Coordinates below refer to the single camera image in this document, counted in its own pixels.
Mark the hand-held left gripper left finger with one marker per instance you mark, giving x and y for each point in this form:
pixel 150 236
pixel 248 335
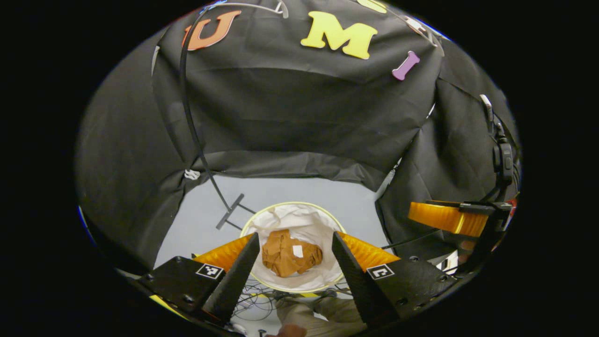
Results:
pixel 234 285

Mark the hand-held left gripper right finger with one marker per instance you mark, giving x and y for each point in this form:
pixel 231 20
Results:
pixel 360 281

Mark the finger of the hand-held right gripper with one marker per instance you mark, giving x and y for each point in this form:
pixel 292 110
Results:
pixel 444 217

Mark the brown jacket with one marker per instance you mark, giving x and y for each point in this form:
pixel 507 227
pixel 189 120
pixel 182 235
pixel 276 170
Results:
pixel 281 257

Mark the white laundry hamper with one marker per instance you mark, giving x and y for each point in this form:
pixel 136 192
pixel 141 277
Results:
pixel 299 220

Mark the black clothes rack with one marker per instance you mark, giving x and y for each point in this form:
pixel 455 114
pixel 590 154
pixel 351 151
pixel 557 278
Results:
pixel 230 211

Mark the person's beige trouser legs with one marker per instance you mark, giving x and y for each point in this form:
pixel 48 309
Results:
pixel 327 318

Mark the black backdrop cloth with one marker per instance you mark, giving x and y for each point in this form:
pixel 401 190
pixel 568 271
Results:
pixel 281 117

